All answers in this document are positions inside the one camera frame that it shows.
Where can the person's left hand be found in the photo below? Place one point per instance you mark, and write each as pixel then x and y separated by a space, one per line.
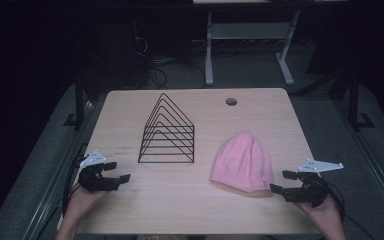
pixel 81 201

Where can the pink knit beanie hat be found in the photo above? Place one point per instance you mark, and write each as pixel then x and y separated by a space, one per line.
pixel 243 163

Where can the black metal stand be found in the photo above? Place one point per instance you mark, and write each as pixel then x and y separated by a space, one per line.
pixel 79 100
pixel 353 100

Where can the grey metal floor rail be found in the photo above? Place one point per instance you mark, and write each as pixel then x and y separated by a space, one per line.
pixel 56 180
pixel 373 160

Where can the person's right hand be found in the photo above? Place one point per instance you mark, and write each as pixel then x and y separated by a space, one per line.
pixel 326 213

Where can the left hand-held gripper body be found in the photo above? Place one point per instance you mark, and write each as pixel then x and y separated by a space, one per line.
pixel 93 181

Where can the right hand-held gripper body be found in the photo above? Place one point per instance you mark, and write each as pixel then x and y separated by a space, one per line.
pixel 311 191

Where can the white metal desk frame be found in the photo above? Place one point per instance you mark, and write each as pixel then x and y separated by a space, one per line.
pixel 208 60

